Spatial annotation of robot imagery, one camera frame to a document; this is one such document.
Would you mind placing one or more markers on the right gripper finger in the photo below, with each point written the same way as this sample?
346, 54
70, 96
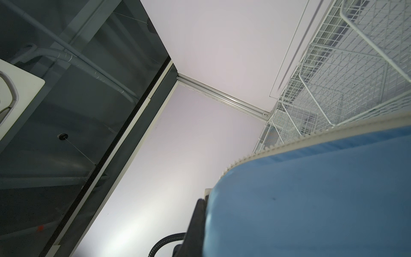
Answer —
192, 245

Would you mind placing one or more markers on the light blue jacket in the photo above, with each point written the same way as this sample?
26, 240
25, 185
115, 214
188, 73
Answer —
342, 192

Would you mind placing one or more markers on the long white wire basket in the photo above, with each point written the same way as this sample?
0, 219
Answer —
356, 66

